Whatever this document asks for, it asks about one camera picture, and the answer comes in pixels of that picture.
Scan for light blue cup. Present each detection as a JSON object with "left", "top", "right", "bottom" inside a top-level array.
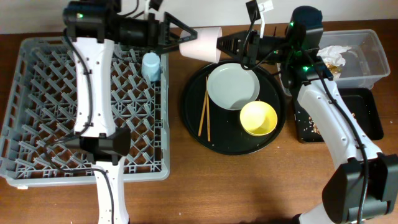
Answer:
[{"left": 142, "top": 52, "right": 161, "bottom": 82}]

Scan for pink cup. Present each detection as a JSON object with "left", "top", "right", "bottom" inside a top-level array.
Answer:
[{"left": 179, "top": 27, "right": 222, "bottom": 63}]

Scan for left wooden chopstick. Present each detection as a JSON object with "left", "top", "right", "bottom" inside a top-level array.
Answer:
[{"left": 198, "top": 77, "right": 207, "bottom": 137}]

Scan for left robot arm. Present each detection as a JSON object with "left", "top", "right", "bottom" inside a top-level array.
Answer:
[{"left": 63, "top": 1, "right": 198, "bottom": 223}]

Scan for black rectangular tray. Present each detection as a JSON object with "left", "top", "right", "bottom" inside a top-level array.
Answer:
[{"left": 294, "top": 88, "right": 384, "bottom": 143}]

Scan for white napkin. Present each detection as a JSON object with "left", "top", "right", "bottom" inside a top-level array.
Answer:
[{"left": 317, "top": 45, "right": 351, "bottom": 75}]

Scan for brown food scraps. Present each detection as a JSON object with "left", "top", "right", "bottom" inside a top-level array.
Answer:
[{"left": 310, "top": 113, "right": 353, "bottom": 138}]

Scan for grey round plate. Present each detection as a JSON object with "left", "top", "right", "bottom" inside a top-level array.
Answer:
[{"left": 206, "top": 63, "right": 260, "bottom": 110}]

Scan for round black tray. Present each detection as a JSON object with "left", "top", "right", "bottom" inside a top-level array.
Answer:
[{"left": 180, "top": 60, "right": 287, "bottom": 156}]

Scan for grey dishwasher rack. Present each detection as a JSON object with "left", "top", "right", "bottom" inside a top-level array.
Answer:
[{"left": 1, "top": 37, "right": 170, "bottom": 189}]

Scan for yellow bowl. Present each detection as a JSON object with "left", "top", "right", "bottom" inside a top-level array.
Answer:
[{"left": 239, "top": 101, "right": 278, "bottom": 136}]

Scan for clear plastic bin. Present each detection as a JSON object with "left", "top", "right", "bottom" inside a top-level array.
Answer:
[{"left": 319, "top": 29, "right": 391, "bottom": 89}]

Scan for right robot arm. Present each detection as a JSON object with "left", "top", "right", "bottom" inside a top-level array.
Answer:
[{"left": 217, "top": 6, "right": 397, "bottom": 224}]

